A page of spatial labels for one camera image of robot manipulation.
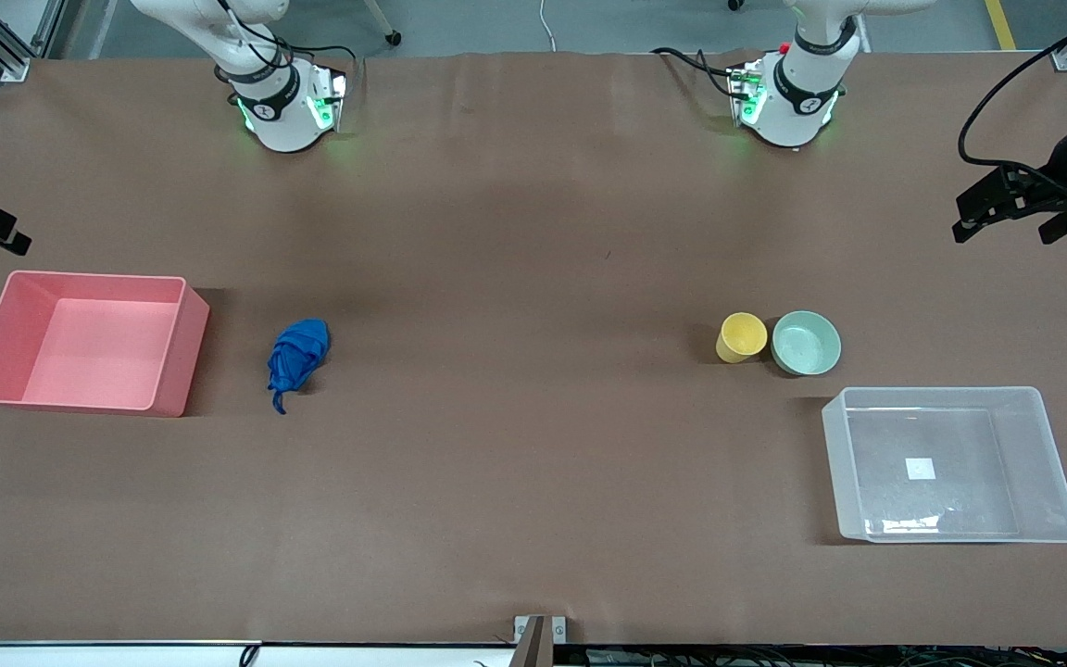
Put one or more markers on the mint green bowl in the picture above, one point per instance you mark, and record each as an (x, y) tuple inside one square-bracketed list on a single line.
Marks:
[(806, 343)]

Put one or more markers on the aluminium frame profile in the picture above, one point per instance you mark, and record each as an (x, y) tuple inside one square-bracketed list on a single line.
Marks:
[(6, 65)]

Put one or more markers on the black caster wheel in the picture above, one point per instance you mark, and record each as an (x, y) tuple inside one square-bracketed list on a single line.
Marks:
[(393, 38)]

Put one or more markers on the blue glove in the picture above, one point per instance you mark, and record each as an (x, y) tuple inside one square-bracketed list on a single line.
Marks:
[(297, 357)]

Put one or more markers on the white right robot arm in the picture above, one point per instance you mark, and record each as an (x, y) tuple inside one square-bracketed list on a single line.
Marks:
[(283, 116)]

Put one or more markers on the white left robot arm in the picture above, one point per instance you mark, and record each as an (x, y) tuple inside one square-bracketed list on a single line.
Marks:
[(793, 106)]

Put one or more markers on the pink plastic bin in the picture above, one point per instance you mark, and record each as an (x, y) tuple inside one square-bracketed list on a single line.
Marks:
[(107, 347)]

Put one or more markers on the white table edge rail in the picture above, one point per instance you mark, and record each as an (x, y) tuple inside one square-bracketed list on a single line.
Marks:
[(126, 654)]

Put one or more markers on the grey metal mount bracket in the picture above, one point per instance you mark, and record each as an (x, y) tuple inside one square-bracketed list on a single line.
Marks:
[(539, 639)]

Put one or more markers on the clear plastic box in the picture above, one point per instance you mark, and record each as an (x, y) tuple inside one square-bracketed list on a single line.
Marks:
[(941, 463)]

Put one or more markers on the yellow cup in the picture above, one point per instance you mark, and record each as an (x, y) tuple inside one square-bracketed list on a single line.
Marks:
[(742, 335)]

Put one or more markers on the brown table cover sheet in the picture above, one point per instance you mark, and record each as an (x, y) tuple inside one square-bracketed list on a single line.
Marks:
[(533, 232)]

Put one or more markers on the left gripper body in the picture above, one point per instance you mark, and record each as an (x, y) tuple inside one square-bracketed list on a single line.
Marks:
[(1055, 182)]

